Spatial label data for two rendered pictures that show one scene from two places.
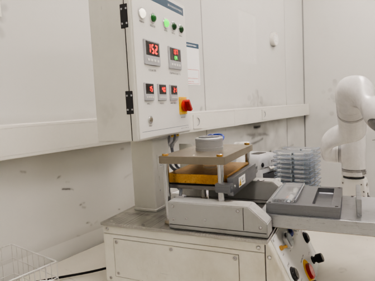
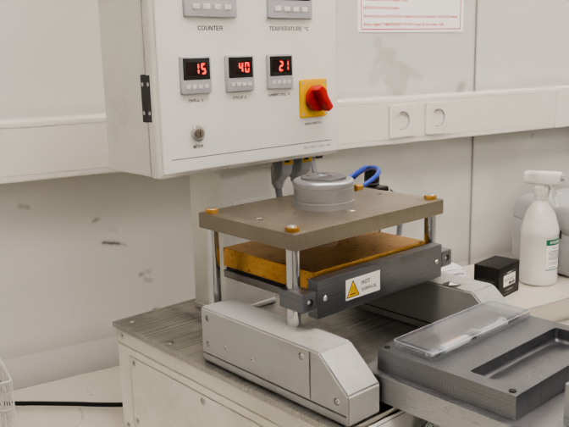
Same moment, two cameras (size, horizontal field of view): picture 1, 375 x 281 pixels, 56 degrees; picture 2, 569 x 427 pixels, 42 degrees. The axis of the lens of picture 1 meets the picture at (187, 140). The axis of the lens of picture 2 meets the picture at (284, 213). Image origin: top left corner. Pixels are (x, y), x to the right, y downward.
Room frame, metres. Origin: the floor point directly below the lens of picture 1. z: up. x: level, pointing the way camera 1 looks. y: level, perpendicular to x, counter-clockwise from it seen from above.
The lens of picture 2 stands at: (0.11, -0.39, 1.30)
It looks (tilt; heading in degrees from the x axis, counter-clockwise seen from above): 12 degrees down; 23
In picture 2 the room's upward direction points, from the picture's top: 1 degrees counter-clockwise
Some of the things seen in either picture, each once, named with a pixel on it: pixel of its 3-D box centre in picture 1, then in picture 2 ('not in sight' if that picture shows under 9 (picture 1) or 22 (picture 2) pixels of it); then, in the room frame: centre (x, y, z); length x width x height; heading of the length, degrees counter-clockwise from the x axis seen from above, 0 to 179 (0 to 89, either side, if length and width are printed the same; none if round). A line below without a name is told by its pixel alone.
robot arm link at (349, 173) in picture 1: (354, 172); not in sight; (1.33, -0.63, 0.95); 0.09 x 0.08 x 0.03; 48
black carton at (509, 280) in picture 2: not in sight; (496, 276); (1.68, -0.20, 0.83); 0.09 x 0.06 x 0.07; 159
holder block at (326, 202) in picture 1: (306, 199); (496, 352); (0.89, -0.30, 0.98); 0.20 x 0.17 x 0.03; 155
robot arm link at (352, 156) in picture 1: (352, 151); not in sight; (1.34, -0.63, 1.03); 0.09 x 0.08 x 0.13; 63
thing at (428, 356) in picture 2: (289, 194); (465, 333); (0.91, -0.26, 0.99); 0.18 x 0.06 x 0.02; 155
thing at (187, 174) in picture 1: (211, 164); (328, 237); (1.00, -0.07, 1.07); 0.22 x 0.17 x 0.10; 155
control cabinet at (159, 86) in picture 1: (152, 103); (234, 93); (1.07, 0.10, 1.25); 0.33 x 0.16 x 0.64; 155
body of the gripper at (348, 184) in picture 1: (353, 188); not in sight; (1.34, -0.63, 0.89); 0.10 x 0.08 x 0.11; 48
